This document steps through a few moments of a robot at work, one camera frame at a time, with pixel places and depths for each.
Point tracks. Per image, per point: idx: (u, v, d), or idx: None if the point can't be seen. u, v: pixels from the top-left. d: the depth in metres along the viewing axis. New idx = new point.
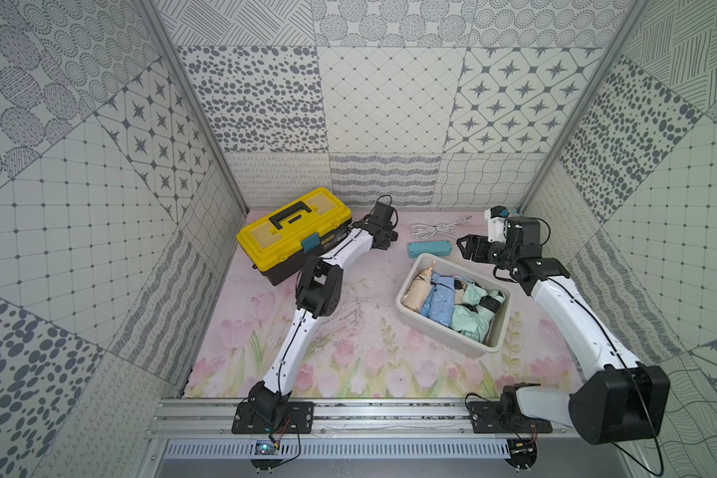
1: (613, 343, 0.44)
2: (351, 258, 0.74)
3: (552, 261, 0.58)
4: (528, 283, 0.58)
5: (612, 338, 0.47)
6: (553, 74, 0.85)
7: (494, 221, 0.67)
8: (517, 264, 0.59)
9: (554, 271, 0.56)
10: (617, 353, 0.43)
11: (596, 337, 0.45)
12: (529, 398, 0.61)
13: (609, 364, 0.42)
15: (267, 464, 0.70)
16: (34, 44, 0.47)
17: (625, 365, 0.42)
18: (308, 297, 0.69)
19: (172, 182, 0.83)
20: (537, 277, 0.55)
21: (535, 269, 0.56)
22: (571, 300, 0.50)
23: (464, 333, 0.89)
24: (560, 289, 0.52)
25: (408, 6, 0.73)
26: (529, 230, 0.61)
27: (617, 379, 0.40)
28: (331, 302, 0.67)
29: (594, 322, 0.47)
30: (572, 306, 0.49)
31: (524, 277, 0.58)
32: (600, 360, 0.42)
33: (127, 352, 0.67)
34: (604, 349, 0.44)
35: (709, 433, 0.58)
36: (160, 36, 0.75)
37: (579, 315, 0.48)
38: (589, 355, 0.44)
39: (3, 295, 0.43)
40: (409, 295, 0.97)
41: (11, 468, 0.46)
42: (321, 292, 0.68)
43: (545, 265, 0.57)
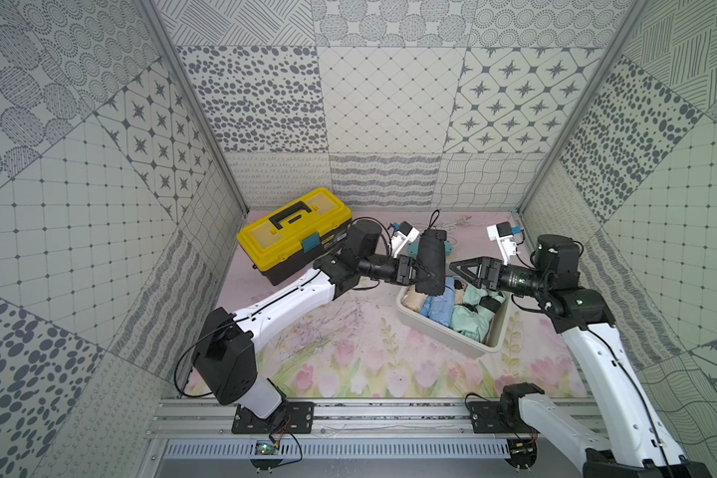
1: (656, 428, 0.39)
2: (287, 317, 0.49)
3: (596, 295, 0.48)
4: (563, 322, 0.48)
5: (655, 418, 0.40)
6: (553, 74, 0.85)
7: (503, 239, 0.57)
8: (548, 298, 0.50)
9: (597, 312, 0.47)
10: (660, 443, 0.38)
11: (637, 417, 0.39)
12: (533, 414, 0.60)
13: (650, 461, 0.37)
15: (267, 464, 0.70)
16: (34, 44, 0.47)
17: (668, 463, 0.37)
18: (205, 370, 0.45)
19: (172, 182, 0.83)
20: (577, 318, 0.46)
21: (574, 307, 0.47)
22: (613, 363, 0.43)
23: (464, 333, 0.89)
24: (601, 345, 0.44)
25: (408, 6, 0.73)
26: (568, 255, 0.51)
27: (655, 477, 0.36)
28: (237, 383, 0.44)
29: (636, 397, 0.40)
30: (614, 370, 0.42)
31: (557, 314, 0.49)
32: (641, 453, 0.37)
33: (127, 352, 0.67)
34: (645, 436, 0.38)
35: (710, 433, 0.58)
36: (160, 36, 0.75)
37: (619, 383, 0.41)
38: (624, 437, 0.39)
39: (3, 295, 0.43)
40: (409, 295, 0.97)
41: (11, 468, 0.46)
42: (217, 368, 0.45)
43: (588, 301, 0.48)
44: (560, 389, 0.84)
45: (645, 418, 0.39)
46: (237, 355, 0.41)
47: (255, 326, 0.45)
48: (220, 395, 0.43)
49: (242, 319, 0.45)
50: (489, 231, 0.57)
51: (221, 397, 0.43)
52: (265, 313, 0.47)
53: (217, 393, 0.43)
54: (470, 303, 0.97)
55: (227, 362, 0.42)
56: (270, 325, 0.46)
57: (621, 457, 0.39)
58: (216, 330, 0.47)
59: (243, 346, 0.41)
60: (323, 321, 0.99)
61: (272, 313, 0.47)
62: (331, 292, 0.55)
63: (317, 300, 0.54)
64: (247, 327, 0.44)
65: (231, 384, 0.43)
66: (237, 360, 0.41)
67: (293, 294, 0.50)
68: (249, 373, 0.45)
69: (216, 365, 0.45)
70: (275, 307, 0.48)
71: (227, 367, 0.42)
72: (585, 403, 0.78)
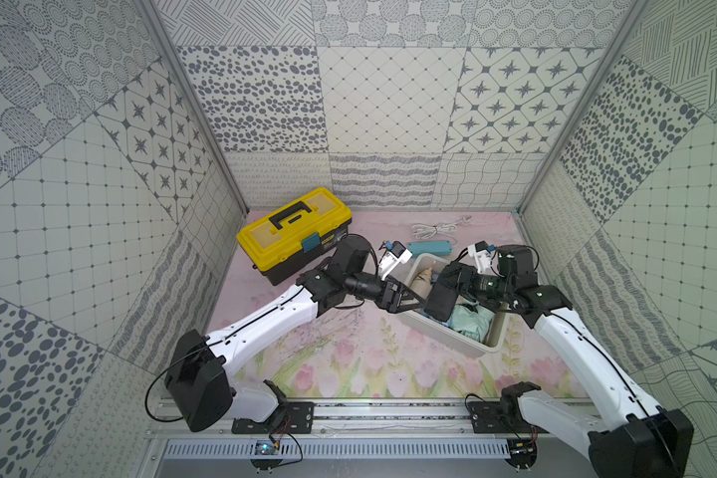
1: (631, 387, 0.42)
2: (265, 340, 0.47)
3: (552, 290, 0.55)
4: (530, 315, 0.55)
5: (627, 378, 0.43)
6: (553, 74, 0.85)
7: (479, 254, 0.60)
8: (514, 295, 0.57)
9: (557, 302, 0.53)
10: (637, 398, 0.41)
11: (612, 380, 0.43)
12: (537, 410, 0.59)
13: (632, 415, 0.39)
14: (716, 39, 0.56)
15: (267, 464, 0.70)
16: (33, 44, 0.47)
17: (649, 414, 0.41)
18: (178, 396, 0.43)
19: (172, 182, 0.83)
20: (540, 308, 0.53)
21: (536, 301, 0.54)
22: (580, 338, 0.48)
23: (464, 333, 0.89)
24: (566, 325, 0.50)
25: (408, 6, 0.73)
26: (524, 258, 0.60)
27: (643, 431, 0.38)
28: (213, 406, 0.42)
29: (607, 362, 0.45)
30: (582, 344, 0.47)
31: (525, 309, 0.56)
32: (622, 410, 0.40)
33: (127, 352, 0.67)
34: (623, 394, 0.41)
35: (709, 433, 0.58)
36: (160, 36, 0.75)
37: (589, 354, 0.46)
38: (607, 402, 0.42)
39: (3, 295, 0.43)
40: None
41: (11, 468, 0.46)
42: (190, 392, 0.43)
43: (546, 295, 0.55)
44: (560, 389, 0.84)
45: (619, 380, 0.43)
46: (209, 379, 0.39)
47: (229, 349, 0.43)
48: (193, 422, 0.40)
49: (215, 344, 0.43)
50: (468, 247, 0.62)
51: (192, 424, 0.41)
52: (241, 336, 0.44)
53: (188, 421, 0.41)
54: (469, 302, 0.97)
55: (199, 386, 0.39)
56: (245, 349, 0.44)
57: (611, 424, 0.40)
58: (189, 354, 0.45)
59: (214, 372, 0.39)
60: (323, 321, 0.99)
61: (248, 337, 0.45)
62: (314, 309, 0.53)
63: (300, 318, 0.52)
64: (221, 350, 0.42)
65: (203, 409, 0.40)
66: (209, 385, 0.39)
67: (273, 312, 0.49)
68: (223, 398, 0.43)
69: (189, 391, 0.43)
70: (252, 330, 0.46)
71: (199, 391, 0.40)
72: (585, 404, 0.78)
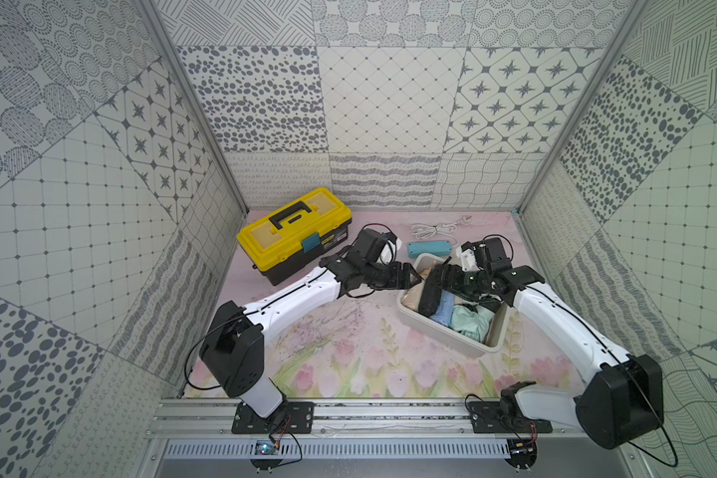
1: (602, 341, 0.45)
2: (295, 313, 0.50)
3: (527, 269, 0.59)
4: (508, 295, 0.59)
5: (600, 336, 0.46)
6: (553, 74, 0.85)
7: (465, 254, 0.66)
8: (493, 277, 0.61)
9: (531, 279, 0.57)
10: (608, 349, 0.44)
11: (585, 337, 0.46)
12: (534, 404, 0.60)
13: (605, 363, 0.42)
14: (716, 39, 0.56)
15: (267, 464, 0.70)
16: (33, 44, 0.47)
17: (619, 361, 0.42)
18: (213, 364, 0.46)
19: (172, 182, 0.83)
20: (516, 285, 0.56)
21: (512, 279, 0.57)
22: (554, 305, 0.51)
23: (464, 333, 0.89)
24: (540, 295, 0.54)
25: (408, 6, 0.73)
26: (496, 245, 0.65)
27: (618, 377, 0.40)
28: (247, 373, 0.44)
29: (580, 323, 0.48)
30: (556, 310, 0.51)
31: (502, 289, 0.59)
32: (597, 360, 0.43)
33: (127, 352, 0.67)
34: (596, 348, 0.44)
35: (710, 432, 0.58)
36: (160, 36, 0.75)
37: (562, 318, 0.49)
38: (584, 358, 0.45)
39: (3, 296, 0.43)
40: (409, 295, 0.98)
41: (11, 468, 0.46)
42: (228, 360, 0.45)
43: (521, 274, 0.58)
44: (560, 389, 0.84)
45: (592, 338, 0.46)
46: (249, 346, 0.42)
47: (264, 319, 0.46)
48: (227, 388, 0.44)
49: (253, 312, 0.46)
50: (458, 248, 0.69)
51: (229, 389, 0.44)
52: (275, 307, 0.48)
53: (224, 386, 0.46)
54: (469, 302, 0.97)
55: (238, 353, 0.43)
56: (279, 319, 0.47)
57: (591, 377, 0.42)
58: (226, 324, 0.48)
59: (253, 339, 0.42)
60: (323, 321, 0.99)
61: (281, 308, 0.48)
62: (336, 289, 0.57)
63: (323, 298, 0.55)
64: (257, 319, 0.45)
65: (239, 376, 0.43)
66: (248, 353, 0.42)
67: (299, 289, 0.52)
68: (257, 366, 0.46)
69: (226, 358, 0.46)
70: (284, 301, 0.49)
71: (239, 358, 0.43)
72: None
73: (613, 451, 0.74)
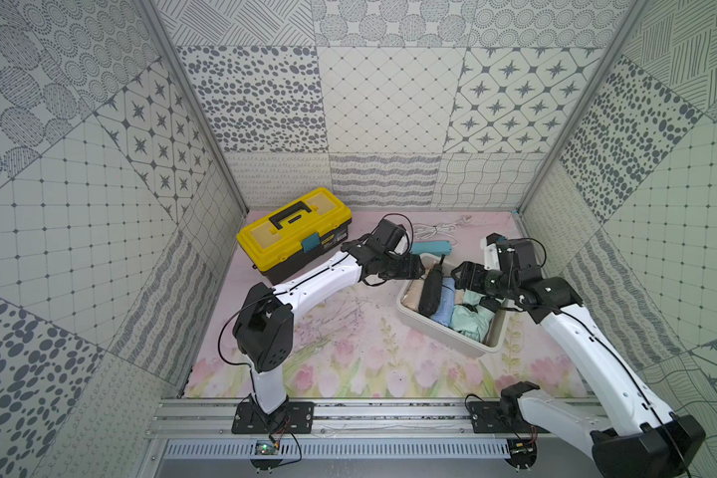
1: (643, 392, 0.41)
2: (320, 295, 0.53)
3: (561, 283, 0.52)
4: (537, 312, 0.52)
5: (639, 382, 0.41)
6: (553, 74, 0.85)
7: (491, 250, 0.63)
8: (522, 291, 0.53)
9: (565, 297, 0.50)
10: (650, 404, 0.40)
11: (625, 385, 0.41)
12: (535, 411, 0.60)
13: (647, 425, 0.38)
14: (716, 39, 0.56)
15: (267, 464, 0.70)
16: (33, 44, 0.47)
17: (663, 423, 0.38)
18: (245, 342, 0.49)
19: (172, 182, 0.83)
20: (550, 305, 0.49)
21: (545, 296, 0.50)
22: (592, 339, 0.45)
23: (464, 332, 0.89)
24: (576, 324, 0.47)
25: (408, 6, 0.73)
26: (525, 250, 0.56)
27: (657, 441, 0.37)
28: (277, 351, 0.48)
29: (619, 364, 0.43)
30: (594, 345, 0.45)
31: (532, 305, 0.51)
32: (636, 418, 0.39)
33: (127, 352, 0.67)
34: (636, 401, 0.40)
35: (710, 433, 0.58)
36: (159, 36, 0.75)
37: (601, 357, 0.44)
38: (618, 408, 0.41)
39: (3, 295, 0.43)
40: (409, 296, 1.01)
41: (11, 468, 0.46)
42: (261, 337, 0.49)
43: (555, 289, 0.51)
44: (560, 389, 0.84)
45: (632, 384, 0.41)
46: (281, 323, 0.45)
47: (294, 299, 0.48)
48: (260, 363, 0.48)
49: (281, 293, 0.49)
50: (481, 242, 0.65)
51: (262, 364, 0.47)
52: (302, 288, 0.51)
53: (257, 362, 0.49)
54: (470, 302, 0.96)
55: (270, 330, 0.46)
56: (307, 299, 0.50)
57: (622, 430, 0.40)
58: (258, 303, 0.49)
59: (283, 316, 0.45)
60: (323, 321, 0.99)
61: (308, 289, 0.51)
62: (358, 273, 0.59)
63: (345, 281, 0.58)
64: (287, 298, 0.48)
65: (271, 353, 0.47)
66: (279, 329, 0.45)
67: (324, 272, 0.54)
68: (286, 344, 0.49)
69: (259, 335, 0.49)
70: (310, 283, 0.52)
71: (271, 335, 0.46)
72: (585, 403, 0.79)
73: None
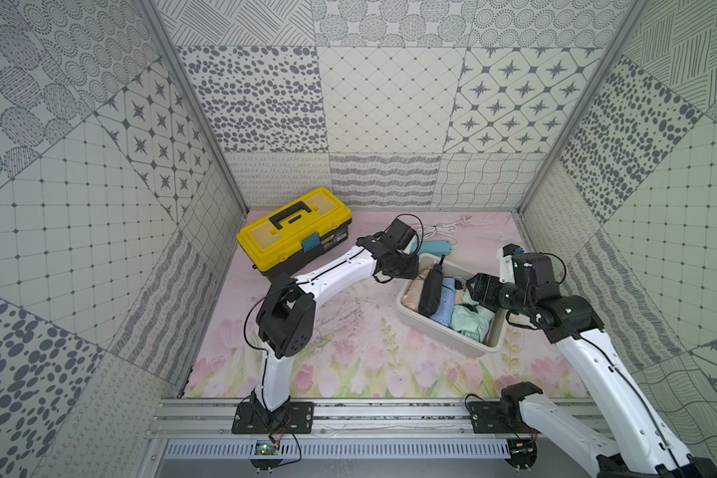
1: (662, 431, 0.39)
2: (339, 285, 0.57)
3: (581, 303, 0.49)
4: (555, 333, 0.49)
5: (658, 420, 0.40)
6: (553, 74, 0.85)
7: (506, 260, 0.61)
8: (538, 309, 0.50)
9: (586, 319, 0.47)
10: (668, 445, 0.38)
11: (643, 422, 0.40)
12: (534, 415, 0.61)
13: (662, 467, 0.37)
14: (716, 39, 0.56)
15: (267, 464, 0.70)
16: (33, 44, 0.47)
17: (679, 466, 0.37)
18: (268, 328, 0.52)
19: (172, 182, 0.83)
20: (569, 329, 0.47)
21: (563, 317, 0.48)
22: (611, 368, 0.43)
23: (464, 332, 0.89)
24: (597, 352, 0.45)
25: (408, 6, 0.73)
26: (543, 265, 0.53)
27: None
28: (300, 339, 0.52)
29: (639, 399, 0.41)
30: (612, 375, 0.43)
31: (549, 325, 0.49)
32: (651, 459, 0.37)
33: (127, 352, 0.67)
34: (653, 441, 0.38)
35: (710, 433, 0.58)
36: (160, 36, 0.75)
37: (620, 389, 0.42)
38: (634, 445, 0.39)
39: (3, 295, 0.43)
40: (409, 296, 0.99)
41: (11, 468, 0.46)
42: (284, 325, 0.52)
43: (576, 309, 0.48)
44: (560, 389, 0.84)
45: (650, 422, 0.40)
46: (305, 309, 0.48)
47: (315, 289, 0.51)
48: (282, 349, 0.51)
49: (303, 283, 0.52)
50: (497, 252, 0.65)
51: (283, 351, 0.51)
52: (323, 278, 0.54)
53: (279, 348, 0.51)
54: (469, 302, 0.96)
55: (295, 316, 0.49)
56: (327, 289, 0.53)
57: (636, 467, 0.39)
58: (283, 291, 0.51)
59: (307, 303, 0.48)
60: (323, 321, 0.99)
61: (328, 279, 0.54)
62: (372, 266, 0.62)
63: (360, 274, 0.61)
64: (308, 288, 0.51)
65: (294, 339, 0.50)
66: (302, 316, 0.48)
67: (343, 264, 0.58)
68: (307, 332, 0.52)
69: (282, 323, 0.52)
70: (330, 274, 0.55)
71: (295, 321, 0.49)
72: (585, 404, 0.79)
73: None
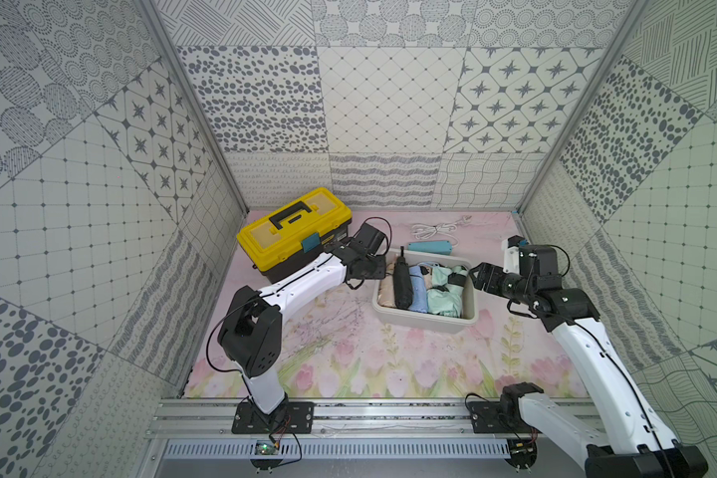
1: (647, 415, 0.40)
2: (307, 295, 0.53)
3: (579, 294, 0.51)
4: (551, 320, 0.51)
5: (644, 405, 0.41)
6: (553, 74, 0.85)
7: (511, 250, 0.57)
8: (536, 297, 0.53)
9: (582, 309, 0.49)
10: (652, 428, 0.39)
11: (628, 405, 0.40)
12: (534, 413, 0.60)
13: (644, 446, 0.38)
14: (716, 39, 0.56)
15: (267, 464, 0.70)
16: (33, 44, 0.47)
17: (662, 447, 0.37)
18: (232, 348, 0.48)
19: (172, 182, 0.83)
20: (563, 316, 0.48)
21: (559, 305, 0.50)
22: (601, 355, 0.45)
23: (443, 313, 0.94)
24: (589, 338, 0.46)
25: (408, 6, 0.73)
26: (546, 256, 0.55)
27: (650, 463, 0.36)
28: (267, 355, 0.47)
29: (626, 385, 0.42)
30: (602, 361, 0.44)
31: (545, 313, 0.51)
32: (634, 439, 0.38)
33: (127, 352, 0.67)
34: (638, 422, 0.39)
35: (710, 433, 0.58)
36: (160, 36, 0.75)
37: (608, 373, 0.43)
38: (618, 427, 0.40)
39: (3, 295, 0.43)
40: (384, 294, 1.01)
41: (11, 468, 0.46)
42: (248, 342, 0.46)
43: (573, 299, 0.50)
44: (560, 389, 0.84)
45: (636, 406, 0.40)
46: (270, 325, 0.44)
47: (281, 300, 0.48)
48: (249, 368, 0.46)
49: (268, 295, 0.49)
50: (502, 242, 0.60)
51: (250, 369, 0.46)
52: (289, 289, 0.51)
53: (245, 367, 0.46)
54: (439, 284, 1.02)
55: (259, 334, 0.45)
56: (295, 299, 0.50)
57: (618, 448, 0.40)
58: (245, 305, 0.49)
59: (273, 317, 0.45)
60: (323, 321, 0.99)
61: (295, 290, 0.51)
62: (343, 273, 0.60)
63: (331, 281, 0.58)
64: (273, 300, 0.48)
65: (259, 357, 0.46)
66: (269, 330, 0.44)
67: (311, 273, 0.55)
68: (274, 346, 0.48)
69: (247, 339, 0.48)
70: (297, 284, 0.52)
71: (259, 338, 0.45)
72: (585, 403, 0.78)
73: None
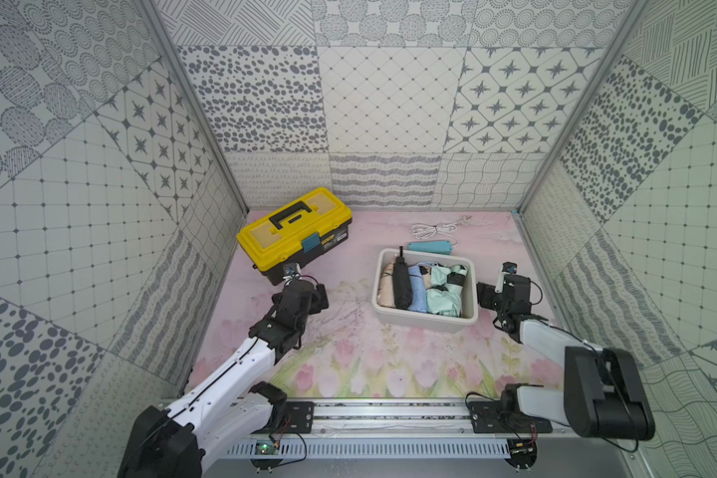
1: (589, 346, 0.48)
2: (230, 396, 0.48)
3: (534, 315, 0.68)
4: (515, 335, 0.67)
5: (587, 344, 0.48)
6: (553, 74, 0.85)
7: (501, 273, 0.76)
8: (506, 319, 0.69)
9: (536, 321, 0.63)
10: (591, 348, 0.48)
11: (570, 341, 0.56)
12: (534, 401, 0.60)
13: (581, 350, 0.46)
14: None
15: (267, 464, 0.70)
16: (34, 44, 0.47)
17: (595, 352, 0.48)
18: None
19: (172, 182, 0.83)
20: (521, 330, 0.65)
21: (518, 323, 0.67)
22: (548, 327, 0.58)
23: (443, 313, 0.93)
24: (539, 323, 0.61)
25: (408, 6, 0.73)
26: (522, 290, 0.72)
27: (584, 353, 0.46)
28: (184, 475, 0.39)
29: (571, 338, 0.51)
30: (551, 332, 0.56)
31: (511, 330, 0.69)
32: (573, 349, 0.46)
33: (127, 352, 0.67)
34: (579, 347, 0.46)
35: (710, 433, 0.58)
36: (160, 35, 0.75)
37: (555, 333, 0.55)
38: None
39: (3, 295, 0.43)
40: (383, 294, 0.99)
41: (11, 468, 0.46)
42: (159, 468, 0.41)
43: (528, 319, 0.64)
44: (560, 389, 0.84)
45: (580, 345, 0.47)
46: (180, 451, 0.38)
47: (195, 415, 0.42)
48: None
49: (178, 413, 0.42)
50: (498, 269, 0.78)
51: None
52: (205, 397, 0.45)
53: None
54: (438, 284, 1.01)
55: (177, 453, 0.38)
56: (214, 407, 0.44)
57: None
58: (147, 437, 0.39)
59: (184, 442, 0.39)
60: (323, 321, 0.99)
61: (212, 396, 0.45)
62: (271, 356, 0.55)
63: (260, 367, 0.54)
64: (186, 418, 0.42)
65: None
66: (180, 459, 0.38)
67: (231, 369, 0.50)
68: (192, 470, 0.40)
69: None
70: (214, 387, 0.46)
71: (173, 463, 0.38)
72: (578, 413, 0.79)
73: (614, 450, 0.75)
